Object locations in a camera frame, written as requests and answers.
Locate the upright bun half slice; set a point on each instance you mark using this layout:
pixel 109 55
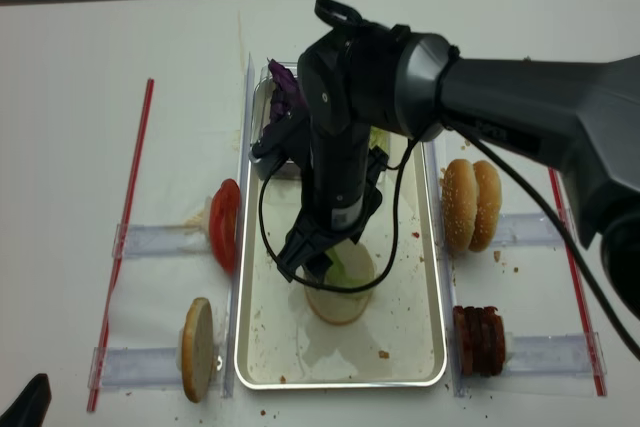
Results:
pixel 197 350

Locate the black object at corner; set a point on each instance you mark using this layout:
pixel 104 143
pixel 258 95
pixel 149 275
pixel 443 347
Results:
pixel 30 406

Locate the stack of meat patties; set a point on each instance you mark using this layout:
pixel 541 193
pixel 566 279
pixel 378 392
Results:
pixel 481 340

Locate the clear patty holder rail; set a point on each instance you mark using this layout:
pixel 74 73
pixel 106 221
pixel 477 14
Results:
pixel 573 355

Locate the green lettuce piece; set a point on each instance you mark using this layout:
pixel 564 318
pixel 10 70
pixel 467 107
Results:
pixel 351 265

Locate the clear sesame bun holder rail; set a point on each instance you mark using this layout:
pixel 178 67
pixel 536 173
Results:
pixel 526 230

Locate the right red straw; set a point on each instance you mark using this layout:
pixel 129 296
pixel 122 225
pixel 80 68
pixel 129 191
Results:
pixel 580 297

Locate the clear bun slice holder rail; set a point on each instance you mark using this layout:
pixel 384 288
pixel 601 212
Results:
pixel 127 368

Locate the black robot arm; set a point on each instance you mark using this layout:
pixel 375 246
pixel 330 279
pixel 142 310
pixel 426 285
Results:
pixel 581 119

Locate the left red straw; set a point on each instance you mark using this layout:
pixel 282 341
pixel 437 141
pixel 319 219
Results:
pixel 119 241

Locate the white metal tray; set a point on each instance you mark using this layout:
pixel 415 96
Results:
pixel 399 340

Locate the red tomato slice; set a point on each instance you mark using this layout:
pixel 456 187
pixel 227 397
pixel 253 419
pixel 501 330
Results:
pixel 222 224

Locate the bun bottom on tray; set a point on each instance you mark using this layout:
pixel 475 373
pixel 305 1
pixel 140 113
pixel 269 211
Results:
pixel 337 308

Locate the sesame bun top rear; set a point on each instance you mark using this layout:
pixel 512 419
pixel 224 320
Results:
pixel 488 206

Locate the sesame bun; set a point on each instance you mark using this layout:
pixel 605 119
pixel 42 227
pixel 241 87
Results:
pixel 488 206
pixel 459 204

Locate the sesame bun top front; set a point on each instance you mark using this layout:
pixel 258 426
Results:
pixel 459 204

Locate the purple cabbage leaves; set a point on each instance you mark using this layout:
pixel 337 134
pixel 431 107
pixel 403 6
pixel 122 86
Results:
pixel 286 97

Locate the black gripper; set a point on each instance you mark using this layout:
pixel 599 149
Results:
pixel 324 226

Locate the green lettuce leaves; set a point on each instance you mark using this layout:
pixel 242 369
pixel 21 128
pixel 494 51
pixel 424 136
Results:
pixel 379 138

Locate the red straw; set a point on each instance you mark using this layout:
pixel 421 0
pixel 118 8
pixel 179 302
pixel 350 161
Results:
pixel 119 241
pixel 580 297

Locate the clear tomato holder rail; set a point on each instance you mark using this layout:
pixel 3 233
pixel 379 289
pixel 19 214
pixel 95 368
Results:
pixel 164 241

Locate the clear plastic salad box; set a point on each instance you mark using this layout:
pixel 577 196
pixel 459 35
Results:
pixel 261 104

